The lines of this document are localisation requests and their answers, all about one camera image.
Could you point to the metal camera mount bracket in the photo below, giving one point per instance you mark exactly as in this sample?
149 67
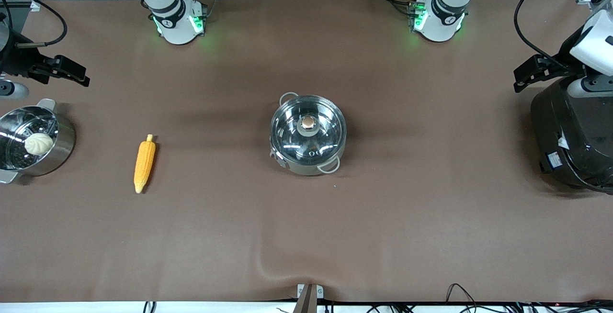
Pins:
309 298

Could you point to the brown table mat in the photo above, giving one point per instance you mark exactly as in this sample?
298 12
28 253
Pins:
306 236

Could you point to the yellow corn cob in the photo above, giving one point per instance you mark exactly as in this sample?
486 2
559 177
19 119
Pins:
143 164

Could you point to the glass lid with bronze knob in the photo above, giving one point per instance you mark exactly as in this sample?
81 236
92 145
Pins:
287 131

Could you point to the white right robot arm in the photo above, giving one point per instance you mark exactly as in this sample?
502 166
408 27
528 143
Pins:
175 26

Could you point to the steel steamer pot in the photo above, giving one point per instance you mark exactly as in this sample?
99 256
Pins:
64 148

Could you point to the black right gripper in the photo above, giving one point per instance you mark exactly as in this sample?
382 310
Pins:
19 61

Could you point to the black rice cooker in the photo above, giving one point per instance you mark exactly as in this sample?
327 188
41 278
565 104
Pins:
574 131

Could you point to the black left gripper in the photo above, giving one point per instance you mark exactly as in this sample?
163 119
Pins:
561 62

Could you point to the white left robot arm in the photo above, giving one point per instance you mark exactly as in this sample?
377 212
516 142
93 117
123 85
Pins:
443 21

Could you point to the white steamed bun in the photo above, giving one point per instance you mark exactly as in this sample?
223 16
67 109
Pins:
39 144

